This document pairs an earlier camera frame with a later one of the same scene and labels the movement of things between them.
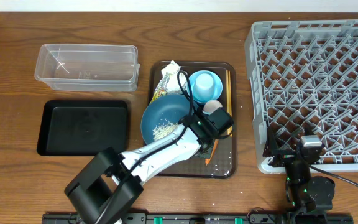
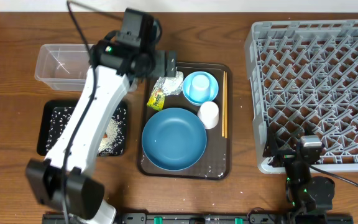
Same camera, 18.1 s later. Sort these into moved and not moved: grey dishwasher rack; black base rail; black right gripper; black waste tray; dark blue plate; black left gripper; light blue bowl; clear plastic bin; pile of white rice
Moved: black left gripper; dark blue plate; pile of white rice
Not moved: light blue bowl; black right gripper; grey dishwasher rack; clear plastic bin; black waste tray; black base rail
